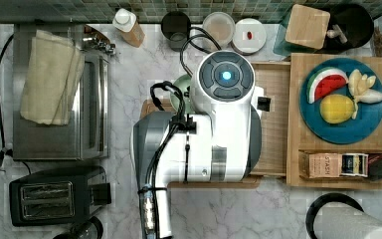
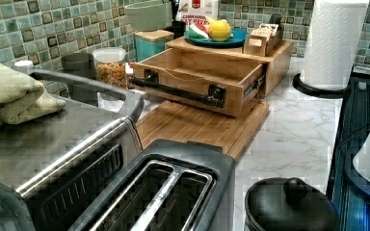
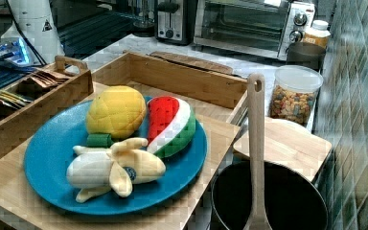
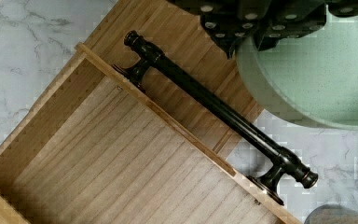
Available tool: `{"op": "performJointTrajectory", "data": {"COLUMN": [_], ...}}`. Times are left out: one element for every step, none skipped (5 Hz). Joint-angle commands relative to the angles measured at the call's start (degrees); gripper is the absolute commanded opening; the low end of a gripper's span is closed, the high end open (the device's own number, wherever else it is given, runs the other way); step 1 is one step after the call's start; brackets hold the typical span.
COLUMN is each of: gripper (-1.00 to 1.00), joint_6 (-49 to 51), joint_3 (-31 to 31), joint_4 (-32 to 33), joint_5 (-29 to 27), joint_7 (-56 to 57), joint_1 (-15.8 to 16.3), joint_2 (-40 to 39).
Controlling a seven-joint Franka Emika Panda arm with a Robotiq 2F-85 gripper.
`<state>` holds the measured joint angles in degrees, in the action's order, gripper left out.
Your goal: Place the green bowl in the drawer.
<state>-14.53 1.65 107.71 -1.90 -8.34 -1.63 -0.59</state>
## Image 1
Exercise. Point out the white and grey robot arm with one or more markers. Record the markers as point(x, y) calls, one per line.
point(220, 141)

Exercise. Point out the wooden drawer cabinet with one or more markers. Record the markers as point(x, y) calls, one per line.
point(301, 139)

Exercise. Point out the dark round canister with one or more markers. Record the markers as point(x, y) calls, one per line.
point(175, 27)

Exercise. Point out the clear lidded round container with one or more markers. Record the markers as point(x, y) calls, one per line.
point(221, 27)

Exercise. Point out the white round lid container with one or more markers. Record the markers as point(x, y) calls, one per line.
point(249, 37)

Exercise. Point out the stainless steel toaster oven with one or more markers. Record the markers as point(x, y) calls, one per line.
point(86, 135)

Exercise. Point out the white capped bottle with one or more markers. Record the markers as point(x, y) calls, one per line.
point(126, 23)

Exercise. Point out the stash tea box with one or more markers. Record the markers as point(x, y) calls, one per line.
point(320, 165)

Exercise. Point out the toy watermelon slice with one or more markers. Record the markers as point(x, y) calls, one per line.
point(323, 82)

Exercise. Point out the wooden lid glass jar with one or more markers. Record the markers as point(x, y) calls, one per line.
point(302, 30)

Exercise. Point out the yellow toy lemon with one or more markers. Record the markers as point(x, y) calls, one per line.
point(336, 108)

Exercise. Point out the dark glass jar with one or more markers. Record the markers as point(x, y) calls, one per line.
point(90, 229)

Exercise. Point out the beige folded towel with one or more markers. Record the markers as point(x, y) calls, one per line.
point(55, 67)

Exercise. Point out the black two-slot toaster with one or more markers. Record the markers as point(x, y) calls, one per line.
point(58, 196)

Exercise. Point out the dark blue tea box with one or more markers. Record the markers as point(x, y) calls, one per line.
point(354, 164)

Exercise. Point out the toy peeled banana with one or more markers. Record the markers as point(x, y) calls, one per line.
point(360, 88)

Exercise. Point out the blue round plate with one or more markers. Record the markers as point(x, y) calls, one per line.
point(352, 130)

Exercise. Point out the black round pot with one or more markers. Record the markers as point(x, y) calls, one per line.
point(356, 24)

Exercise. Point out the black object in shelf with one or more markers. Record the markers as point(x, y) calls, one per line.
point(375, 166)

